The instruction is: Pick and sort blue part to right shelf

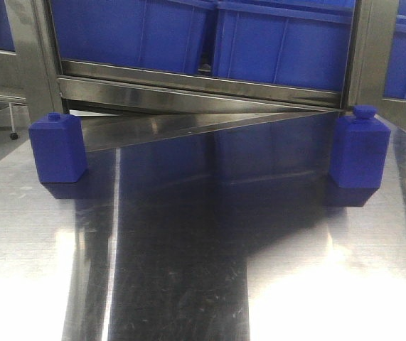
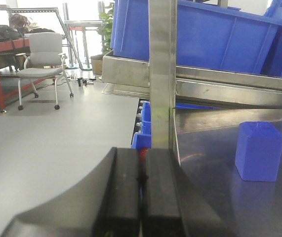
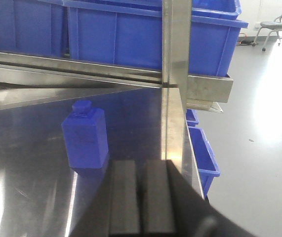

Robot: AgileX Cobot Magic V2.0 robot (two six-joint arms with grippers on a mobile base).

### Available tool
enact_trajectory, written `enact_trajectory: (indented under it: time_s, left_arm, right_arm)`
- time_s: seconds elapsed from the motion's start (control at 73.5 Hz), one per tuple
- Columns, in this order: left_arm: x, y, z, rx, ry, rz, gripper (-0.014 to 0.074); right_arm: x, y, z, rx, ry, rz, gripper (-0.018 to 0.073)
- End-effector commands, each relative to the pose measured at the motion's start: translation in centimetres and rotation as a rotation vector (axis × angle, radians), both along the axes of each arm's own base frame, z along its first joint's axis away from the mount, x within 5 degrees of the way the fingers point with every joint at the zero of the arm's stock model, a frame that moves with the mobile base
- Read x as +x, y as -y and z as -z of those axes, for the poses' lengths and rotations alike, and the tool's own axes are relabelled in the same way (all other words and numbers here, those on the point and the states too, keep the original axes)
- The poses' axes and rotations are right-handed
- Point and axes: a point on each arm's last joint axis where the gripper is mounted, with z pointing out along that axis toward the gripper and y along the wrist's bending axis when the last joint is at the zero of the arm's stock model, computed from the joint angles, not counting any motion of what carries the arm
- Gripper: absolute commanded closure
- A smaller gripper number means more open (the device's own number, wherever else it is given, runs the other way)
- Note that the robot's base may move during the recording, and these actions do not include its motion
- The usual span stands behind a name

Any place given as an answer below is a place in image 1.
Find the blue bin centre right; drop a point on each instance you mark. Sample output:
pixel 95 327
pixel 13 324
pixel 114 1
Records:
pixel 283 44

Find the stainless steel shelf frame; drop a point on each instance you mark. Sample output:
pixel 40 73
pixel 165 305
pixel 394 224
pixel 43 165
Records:
pixel 36 75

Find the blue bin centre left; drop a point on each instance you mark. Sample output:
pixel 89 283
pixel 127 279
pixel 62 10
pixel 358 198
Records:
pixel 157 35

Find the blue bottle part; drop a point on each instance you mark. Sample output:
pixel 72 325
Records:
pixel 58 148
pixel 359 150

